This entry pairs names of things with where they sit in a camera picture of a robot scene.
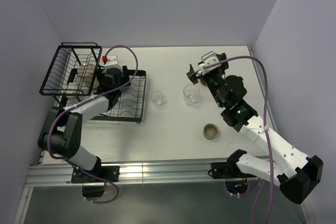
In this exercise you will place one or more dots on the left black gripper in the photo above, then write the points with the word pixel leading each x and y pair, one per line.
pixel 124 80

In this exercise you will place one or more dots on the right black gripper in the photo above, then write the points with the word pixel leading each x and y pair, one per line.
pixel 192 75

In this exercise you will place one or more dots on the pink glazed mug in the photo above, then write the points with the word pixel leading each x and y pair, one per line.
pixel 86 72

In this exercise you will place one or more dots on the brown ceramic teacup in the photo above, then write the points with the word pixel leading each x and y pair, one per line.
pixel 203 82

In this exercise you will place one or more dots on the blue plastic cup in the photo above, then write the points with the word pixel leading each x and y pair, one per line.
pixel 125 78

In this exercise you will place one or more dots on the white ceramic mug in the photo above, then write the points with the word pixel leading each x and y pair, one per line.
pixel 73 89

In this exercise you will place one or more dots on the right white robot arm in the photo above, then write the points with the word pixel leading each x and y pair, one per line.
pixel 293 171

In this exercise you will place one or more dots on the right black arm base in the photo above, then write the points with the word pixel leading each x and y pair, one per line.
pixel 225 170

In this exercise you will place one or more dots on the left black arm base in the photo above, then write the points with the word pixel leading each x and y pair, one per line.
pixel 94 184

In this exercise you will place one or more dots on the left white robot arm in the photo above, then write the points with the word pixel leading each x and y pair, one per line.
pixel 62 129

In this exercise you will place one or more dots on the large clear glass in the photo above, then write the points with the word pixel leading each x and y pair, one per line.
pixel 191 94

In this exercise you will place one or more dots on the small clear glass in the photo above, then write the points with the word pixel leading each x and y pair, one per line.
pixel 157 99

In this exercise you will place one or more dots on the small speckled stone cup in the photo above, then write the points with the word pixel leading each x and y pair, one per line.
pixel 210 131

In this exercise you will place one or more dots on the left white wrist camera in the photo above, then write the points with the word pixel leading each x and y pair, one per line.
pixel 110 62

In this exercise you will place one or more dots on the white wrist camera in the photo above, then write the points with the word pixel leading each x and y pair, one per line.
pixel 110 62
pixel 207 59

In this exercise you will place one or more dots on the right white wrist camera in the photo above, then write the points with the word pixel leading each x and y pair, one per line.
pixel 207 59

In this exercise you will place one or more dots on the black wire dish rack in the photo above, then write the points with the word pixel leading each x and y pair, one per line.
pixel 75 73

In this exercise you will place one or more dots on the aluminium mounting rail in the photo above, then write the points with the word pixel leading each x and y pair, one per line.
pixel 128 174

